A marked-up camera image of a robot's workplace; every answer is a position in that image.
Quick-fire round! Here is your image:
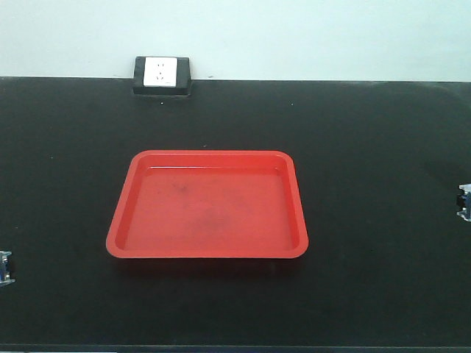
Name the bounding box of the yellow mushroom push button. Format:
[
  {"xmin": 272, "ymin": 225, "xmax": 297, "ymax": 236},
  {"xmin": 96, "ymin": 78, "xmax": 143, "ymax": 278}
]
[{"xmin": 456, "ymin": 184, "xmax": 471, "ymax": 222}]

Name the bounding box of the red mushroom push button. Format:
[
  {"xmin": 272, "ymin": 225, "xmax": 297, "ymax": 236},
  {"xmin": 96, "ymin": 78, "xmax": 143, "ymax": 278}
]
[{"xmin": 0, "ymin": 250, "xmax": 15, "ymax": 287}]

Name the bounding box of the red plastic tray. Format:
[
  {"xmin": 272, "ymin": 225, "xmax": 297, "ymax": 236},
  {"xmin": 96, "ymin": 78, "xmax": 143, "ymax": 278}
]
[{"xmin": 106, "ymin": 150, "xmax": 309, "ymax": 259}]

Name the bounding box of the black white power outlet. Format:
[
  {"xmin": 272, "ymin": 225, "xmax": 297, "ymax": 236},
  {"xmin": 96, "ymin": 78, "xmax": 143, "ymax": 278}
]
[{"xmin": 132, "ymin": 57, "xmax": 192, "ymax": 96}]

